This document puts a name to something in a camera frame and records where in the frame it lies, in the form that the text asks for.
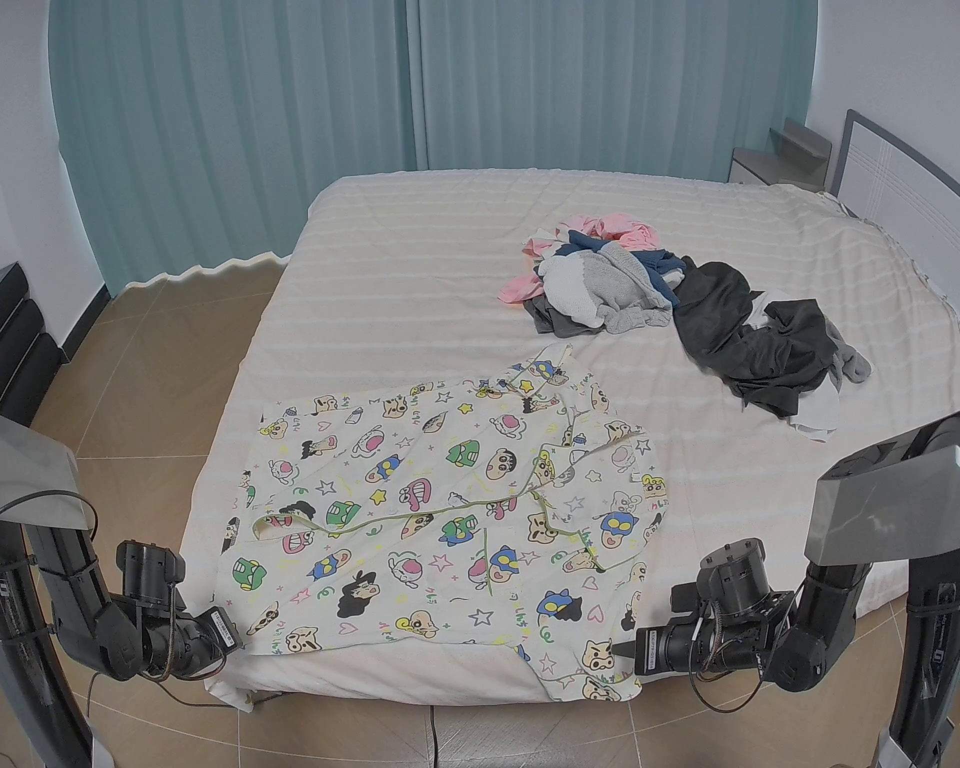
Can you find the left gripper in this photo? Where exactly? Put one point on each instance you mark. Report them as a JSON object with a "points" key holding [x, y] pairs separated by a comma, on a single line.
{"points": [[191, 645]]}

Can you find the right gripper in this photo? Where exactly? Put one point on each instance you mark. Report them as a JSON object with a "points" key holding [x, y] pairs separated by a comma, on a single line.
{"points": [[690, 645]]}

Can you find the white printed pyjama top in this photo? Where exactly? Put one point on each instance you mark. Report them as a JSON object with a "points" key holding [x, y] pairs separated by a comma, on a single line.
{"points": [[450, 510]]}

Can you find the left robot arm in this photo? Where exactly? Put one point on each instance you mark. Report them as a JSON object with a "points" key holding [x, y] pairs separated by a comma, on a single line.
{"points": [[45, 600]]}

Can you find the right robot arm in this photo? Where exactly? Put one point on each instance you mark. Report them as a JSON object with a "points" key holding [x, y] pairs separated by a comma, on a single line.
{"points": [[862, 525]]}

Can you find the pile of clothes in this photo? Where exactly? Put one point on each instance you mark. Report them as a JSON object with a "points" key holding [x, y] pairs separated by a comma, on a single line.
{"points": [[720, 322]]}

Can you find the bed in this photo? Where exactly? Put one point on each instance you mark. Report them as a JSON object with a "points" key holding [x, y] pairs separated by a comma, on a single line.
{"points": [[420, 300]]}

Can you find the grey bedside table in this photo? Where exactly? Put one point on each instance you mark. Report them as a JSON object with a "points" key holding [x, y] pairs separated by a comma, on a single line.
{"points": [[780, 165]]}

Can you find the blue-green curtain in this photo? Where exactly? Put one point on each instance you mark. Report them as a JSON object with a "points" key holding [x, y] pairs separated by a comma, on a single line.
{"points": [[225, 135], [600, 82]]}

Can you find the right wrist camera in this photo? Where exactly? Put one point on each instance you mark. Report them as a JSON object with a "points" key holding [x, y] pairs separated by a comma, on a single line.
{"points": [[686, 598]]}

